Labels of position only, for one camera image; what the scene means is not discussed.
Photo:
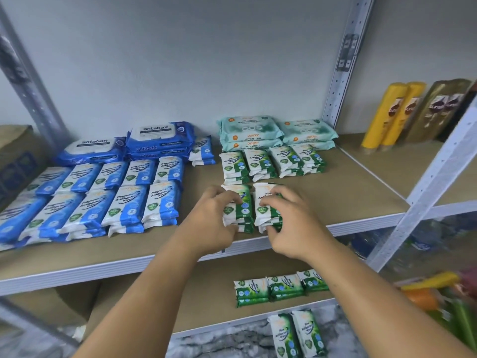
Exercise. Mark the person's right hand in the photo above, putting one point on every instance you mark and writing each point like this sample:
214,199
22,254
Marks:
298,231

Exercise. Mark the person's left hand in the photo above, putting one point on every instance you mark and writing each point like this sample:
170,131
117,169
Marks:
209,227

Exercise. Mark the grey metal shelf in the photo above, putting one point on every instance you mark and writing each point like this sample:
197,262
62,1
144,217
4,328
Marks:
358,190

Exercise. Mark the group of blue wipe packets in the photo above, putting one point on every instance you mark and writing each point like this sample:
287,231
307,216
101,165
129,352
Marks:
74,208

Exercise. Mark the person's right forearm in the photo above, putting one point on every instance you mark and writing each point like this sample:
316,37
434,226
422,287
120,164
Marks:
387,309

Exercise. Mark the person's left forearm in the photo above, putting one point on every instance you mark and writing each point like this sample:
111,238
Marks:
149,309

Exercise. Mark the water bottles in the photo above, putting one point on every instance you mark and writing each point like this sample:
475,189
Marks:
417,238

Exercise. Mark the yellow bottle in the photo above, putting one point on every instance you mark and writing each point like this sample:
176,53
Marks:
384,115
404,114
431,281

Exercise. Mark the cardboard box blue print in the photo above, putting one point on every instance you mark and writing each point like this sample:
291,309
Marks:
19,164
52,303

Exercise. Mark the pink bottle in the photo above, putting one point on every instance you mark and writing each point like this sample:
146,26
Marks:
469,281

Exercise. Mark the green bottle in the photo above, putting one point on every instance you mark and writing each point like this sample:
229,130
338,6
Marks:
458,324

